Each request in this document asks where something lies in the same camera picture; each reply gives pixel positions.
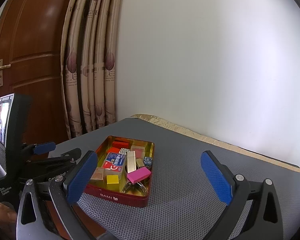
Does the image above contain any red gold metal tin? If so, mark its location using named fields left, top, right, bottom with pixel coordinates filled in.
left=85, top=135, right=155, bottom=207

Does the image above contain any red blue toothpaste box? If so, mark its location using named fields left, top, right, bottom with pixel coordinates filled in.
left=101, top=152, right=126, bottom=173

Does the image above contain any pink rectangular block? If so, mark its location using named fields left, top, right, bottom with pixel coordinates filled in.
left=127, top=166, right=151, bottom=184

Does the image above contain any small wooden block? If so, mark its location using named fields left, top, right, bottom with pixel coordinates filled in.
left=127, top=151, right=136, bottom=173

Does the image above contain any person's right hand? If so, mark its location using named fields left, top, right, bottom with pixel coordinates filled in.
left=0, top=203, right=17, bottom=239

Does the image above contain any pink red small box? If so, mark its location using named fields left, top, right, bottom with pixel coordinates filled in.
left=130, top=145, right=145, bottom=159

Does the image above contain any brown wooden door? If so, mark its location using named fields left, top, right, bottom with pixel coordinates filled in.
left=0, top=0, right=70, bottom=144

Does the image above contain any silver metal clip tool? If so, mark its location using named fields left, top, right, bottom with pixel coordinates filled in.
left=122, top=182, right=148, bottom=196

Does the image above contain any blue round badge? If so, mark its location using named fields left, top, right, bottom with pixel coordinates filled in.
left=143, top=157, right=153, bottom=170

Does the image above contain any yellow toy block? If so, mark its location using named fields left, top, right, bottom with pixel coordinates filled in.
left=106, top=174, right=120, bottom=185

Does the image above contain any black white zigzag box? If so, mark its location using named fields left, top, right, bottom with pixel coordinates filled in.
left=119, top=148, right=130, bottom=155

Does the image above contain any red rectangular block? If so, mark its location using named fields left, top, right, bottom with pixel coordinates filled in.
left=111, top=141, right=129, bottom=149

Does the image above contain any phone on left gripper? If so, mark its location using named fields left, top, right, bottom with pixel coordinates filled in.
left=0, top=94, right=14, bottom=146

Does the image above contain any beige patterned curtain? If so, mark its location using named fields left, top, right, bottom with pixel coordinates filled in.
left=61, top=0, right=122, bottom=138

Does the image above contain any brass door handle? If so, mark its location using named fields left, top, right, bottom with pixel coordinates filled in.
left=0, top=59, right=11, bottom=87

